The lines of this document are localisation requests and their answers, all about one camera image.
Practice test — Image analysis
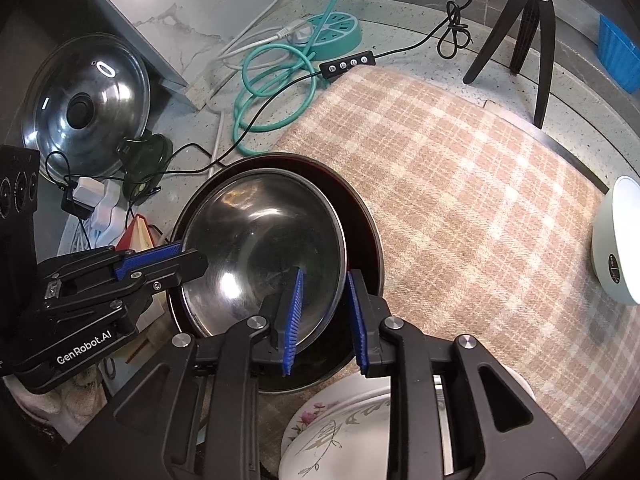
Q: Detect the black cable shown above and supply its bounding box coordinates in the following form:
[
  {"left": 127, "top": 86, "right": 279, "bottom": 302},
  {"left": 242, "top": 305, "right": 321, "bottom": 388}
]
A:
[{"left": 207, "top": 0, "right": 493, "bottom": 171}]

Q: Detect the plaid beige cloth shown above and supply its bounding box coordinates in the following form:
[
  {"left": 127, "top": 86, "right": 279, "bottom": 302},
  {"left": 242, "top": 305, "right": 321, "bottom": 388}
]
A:
[{"left": 190, "top": 66, "right": 610, "bottom": 467}]

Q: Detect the black round device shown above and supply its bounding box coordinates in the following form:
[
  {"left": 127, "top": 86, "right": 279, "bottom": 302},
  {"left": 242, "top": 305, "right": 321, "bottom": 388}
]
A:
[{"left": 117, "top": 132, "right": 174, "bottom": 197}]

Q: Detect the gold patterned white plate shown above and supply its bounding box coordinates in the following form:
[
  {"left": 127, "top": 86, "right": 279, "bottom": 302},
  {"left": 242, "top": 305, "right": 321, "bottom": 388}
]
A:
[{"left": 287, "top": 395, "right": 401, "bottom": 480}]

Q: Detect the blue fluted cup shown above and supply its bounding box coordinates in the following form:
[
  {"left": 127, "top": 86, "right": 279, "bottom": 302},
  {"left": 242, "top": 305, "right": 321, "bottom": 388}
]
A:
[{"left": 597, "top": 13, "right": 640, "bottom": 94}]

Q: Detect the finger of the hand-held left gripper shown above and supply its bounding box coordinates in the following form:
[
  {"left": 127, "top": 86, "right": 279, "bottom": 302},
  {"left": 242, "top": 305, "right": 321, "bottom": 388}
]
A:
[
  {"left": 112, "top": 249, "right": 209, "bottom": 322},
  {"left": 37, "top": 241, "right": 184, "bottom": 292}
]

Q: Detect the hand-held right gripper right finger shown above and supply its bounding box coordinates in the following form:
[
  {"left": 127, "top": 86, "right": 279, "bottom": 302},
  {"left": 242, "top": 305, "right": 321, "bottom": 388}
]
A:
[{"left": 347, "top": 269, "right": 585, "bottom": 480}]

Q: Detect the teal power strip with cable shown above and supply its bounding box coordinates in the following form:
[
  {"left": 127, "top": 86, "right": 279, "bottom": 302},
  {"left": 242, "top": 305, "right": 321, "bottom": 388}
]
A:
[{"left": 232, "top": 0, "right": 357, "bottom": 157}]

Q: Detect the small pink flower white plate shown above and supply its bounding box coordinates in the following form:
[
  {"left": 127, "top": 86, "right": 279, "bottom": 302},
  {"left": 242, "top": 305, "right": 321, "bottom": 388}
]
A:
[{"left": 279, "top": 369, "right": 539, "bottom": 480}]

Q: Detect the teal round power strip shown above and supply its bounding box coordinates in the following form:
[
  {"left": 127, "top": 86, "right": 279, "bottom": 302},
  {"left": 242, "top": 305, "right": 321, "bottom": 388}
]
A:
[{"left": 298, "top": 12, "right": 362, "bottom": 60}]

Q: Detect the black tripod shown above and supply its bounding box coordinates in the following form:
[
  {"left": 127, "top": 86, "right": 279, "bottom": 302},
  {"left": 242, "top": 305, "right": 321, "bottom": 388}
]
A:
[{"left": 462, "top": 0, "right": 557, "bottom": 129}]

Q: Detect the person's left hand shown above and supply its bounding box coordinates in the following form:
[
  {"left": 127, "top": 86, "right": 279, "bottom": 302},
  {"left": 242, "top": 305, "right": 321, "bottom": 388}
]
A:
[{"left": 14, "top": 359, "right": 111, "bottom": 442}]

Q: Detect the large steel bowl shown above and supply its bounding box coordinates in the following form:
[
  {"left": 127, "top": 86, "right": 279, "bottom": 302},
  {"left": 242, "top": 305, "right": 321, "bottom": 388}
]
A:
[{"left": 167, "top": 156, "right": 385, "bottom": 395}]

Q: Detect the steel pot lid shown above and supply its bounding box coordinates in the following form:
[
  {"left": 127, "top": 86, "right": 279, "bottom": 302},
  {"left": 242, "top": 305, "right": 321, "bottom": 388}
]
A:
[{"left": 21, "top": 33, "right": 152, "bottom": 182}]

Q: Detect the white cable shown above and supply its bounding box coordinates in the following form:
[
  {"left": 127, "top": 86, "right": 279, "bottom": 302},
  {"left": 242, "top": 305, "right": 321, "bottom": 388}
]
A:
[{"left": 214, "top": 0, "right": 307, "bottom": 70}]

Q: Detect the small steel bowl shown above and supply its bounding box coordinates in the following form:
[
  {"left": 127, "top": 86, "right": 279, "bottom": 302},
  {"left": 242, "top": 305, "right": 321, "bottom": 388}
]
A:
[{"left": 177, "top": 170, "right": 347, "bottom": 352}]

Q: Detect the black inline switch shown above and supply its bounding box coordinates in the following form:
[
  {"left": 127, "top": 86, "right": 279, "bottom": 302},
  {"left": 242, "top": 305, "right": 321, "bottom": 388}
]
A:
[{"left": 319, "top": 50, "right": 376, "bottom": 79}]

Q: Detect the white bowl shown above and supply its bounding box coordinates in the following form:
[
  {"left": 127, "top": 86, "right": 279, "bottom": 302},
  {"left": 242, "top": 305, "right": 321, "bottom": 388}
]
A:
[{"left": 591, "top": 176, "right": 640, "bottom": 306}]

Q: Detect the red book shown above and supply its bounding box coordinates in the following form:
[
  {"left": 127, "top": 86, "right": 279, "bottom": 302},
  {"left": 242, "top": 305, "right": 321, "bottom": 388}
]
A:
[{"left": 115, "top": 213, "right": 156, "bottom": 254}]

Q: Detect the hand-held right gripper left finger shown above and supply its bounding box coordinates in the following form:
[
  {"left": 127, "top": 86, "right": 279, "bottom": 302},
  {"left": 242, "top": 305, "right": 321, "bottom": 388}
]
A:
[{"left": 70, "top": 266, "right": 306, "bottom": 480}]

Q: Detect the white power adapter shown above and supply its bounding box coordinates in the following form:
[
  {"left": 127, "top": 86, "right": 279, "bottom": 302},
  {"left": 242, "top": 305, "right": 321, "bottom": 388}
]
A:
[{"left": 71, "top": 176, "right": 119, "bottom": 232}]

